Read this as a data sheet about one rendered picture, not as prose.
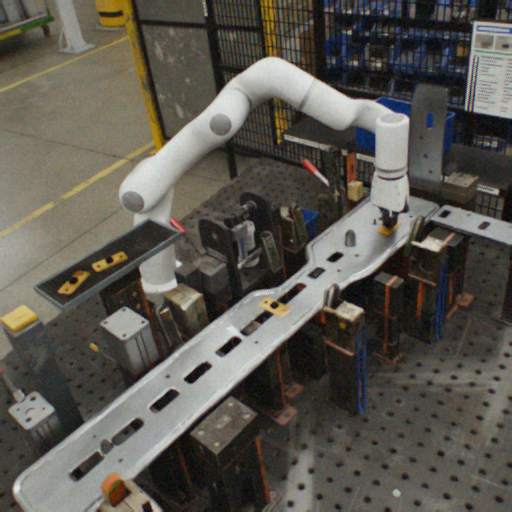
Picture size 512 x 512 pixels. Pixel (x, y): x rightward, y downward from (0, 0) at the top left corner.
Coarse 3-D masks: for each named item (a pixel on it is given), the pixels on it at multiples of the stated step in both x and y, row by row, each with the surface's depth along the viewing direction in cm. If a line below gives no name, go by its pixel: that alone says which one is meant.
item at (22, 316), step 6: (24, 306) 133; (12, 312) 132; (18, 312) 132; (24, 312) 132; (30, 312) 131; (6, 318) 131; (12, 318) 130; (18, 318) 130; (24, 318) 130; (30, 318) 130; (36, 318) 131; (6, 324) 129; (12, 324) 128; (18, 324) 128; (24, 324) 129; (12, 330) 128
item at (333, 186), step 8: (328, 152) 169; (336, 152) 167; (328, 160) 170; (336, 160) 172; (328, 168) 172; (336, 168) 173; (328, 176) 173; (336, 176) 175; (328, 184) 175; (336, 184) 176; (336, 200) 176
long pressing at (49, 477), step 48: (336, 240) 168; (384, 240) 165; (288, 288) 152; (240, 336) 140; (288, 336) 138; (144, 384) 131; (192, 384) 129; (96, 432) 121; (144, 432) 120; (48, 480) 113; (96, 480) 112
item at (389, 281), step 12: (384, 276) 153; (396, 276) 153; (384, 288) 152; (396, 288) 149; (384, 300) 154; (396, 300) 152; (384, 312) 156; (396, 312) 154; (384, 324) 160; (396, 324) 160; (384, 336) 162; (396, 336) 163; (384, 348) 164; (396, 348) 165; (384, 360) 167; (396, 360) 166
